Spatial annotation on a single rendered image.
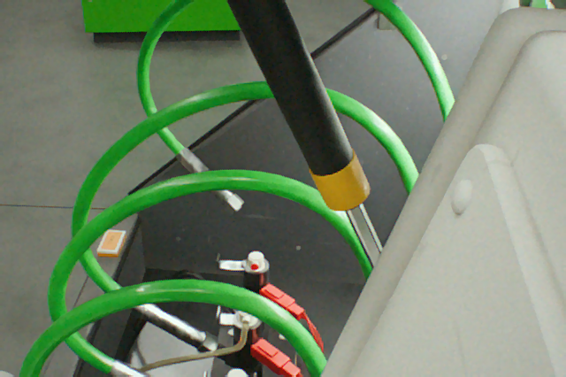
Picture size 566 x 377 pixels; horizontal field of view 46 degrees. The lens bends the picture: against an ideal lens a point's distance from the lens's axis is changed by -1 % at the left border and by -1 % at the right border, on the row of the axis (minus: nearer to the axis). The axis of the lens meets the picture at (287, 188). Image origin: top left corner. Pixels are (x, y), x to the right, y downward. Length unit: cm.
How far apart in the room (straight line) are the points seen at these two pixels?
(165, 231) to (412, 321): 95
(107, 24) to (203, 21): 56
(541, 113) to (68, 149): 304
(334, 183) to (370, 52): 68
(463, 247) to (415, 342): 3
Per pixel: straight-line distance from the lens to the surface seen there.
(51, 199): 285
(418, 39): 61
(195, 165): 79
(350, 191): 26
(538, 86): 17
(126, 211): 49
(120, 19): 413
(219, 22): 412
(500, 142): 18
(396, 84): 95
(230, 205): 79
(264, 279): 72
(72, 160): 308
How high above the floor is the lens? 161
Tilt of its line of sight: 35 degrees down
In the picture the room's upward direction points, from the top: 3 degrees clockwise
